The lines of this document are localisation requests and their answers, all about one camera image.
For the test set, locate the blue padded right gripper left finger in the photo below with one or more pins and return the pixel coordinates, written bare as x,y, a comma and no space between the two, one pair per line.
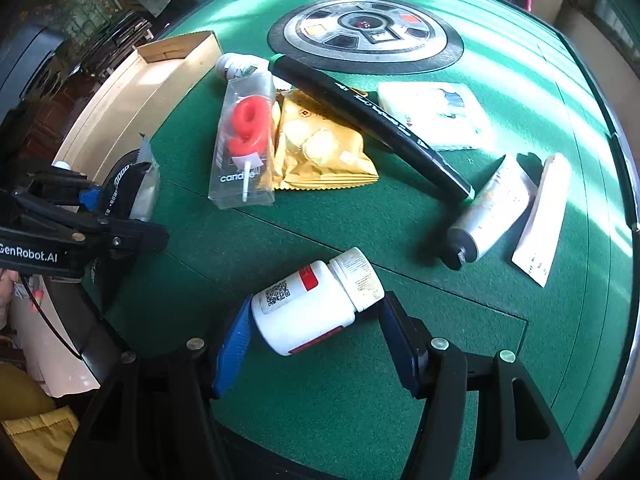
231,351

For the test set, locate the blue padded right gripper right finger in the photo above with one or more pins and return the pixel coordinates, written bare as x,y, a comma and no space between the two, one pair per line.
406,341

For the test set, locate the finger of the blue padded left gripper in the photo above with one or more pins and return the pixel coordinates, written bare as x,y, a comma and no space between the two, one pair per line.
90,198

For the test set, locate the black snack bag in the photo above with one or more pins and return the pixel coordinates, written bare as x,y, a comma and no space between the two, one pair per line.
131,189

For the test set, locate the white pill bottle red label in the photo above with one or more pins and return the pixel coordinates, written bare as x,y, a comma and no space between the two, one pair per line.
316,301

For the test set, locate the red nine candle package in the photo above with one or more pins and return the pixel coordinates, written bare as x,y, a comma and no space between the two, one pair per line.
242,165

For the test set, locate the grey hand cream tube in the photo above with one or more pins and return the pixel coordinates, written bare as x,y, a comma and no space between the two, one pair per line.
502,201

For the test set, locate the brown cardboard box tray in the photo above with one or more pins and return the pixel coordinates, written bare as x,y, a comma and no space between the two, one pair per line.
134,102

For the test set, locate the white flat sachet strip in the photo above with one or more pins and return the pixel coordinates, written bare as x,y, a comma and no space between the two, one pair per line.
537,245

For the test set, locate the white bottle green leaf label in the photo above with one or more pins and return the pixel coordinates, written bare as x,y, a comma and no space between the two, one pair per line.
248,74

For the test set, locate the yellow snack packet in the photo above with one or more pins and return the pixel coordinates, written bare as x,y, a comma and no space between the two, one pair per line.
315,151

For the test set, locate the white tissue packet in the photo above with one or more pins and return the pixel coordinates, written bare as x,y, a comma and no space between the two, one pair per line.
446,116

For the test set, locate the round table centre control panel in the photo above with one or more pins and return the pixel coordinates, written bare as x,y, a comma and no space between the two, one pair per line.
367,37

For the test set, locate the black table rim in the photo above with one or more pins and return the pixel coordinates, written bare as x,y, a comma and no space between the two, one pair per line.
572,335

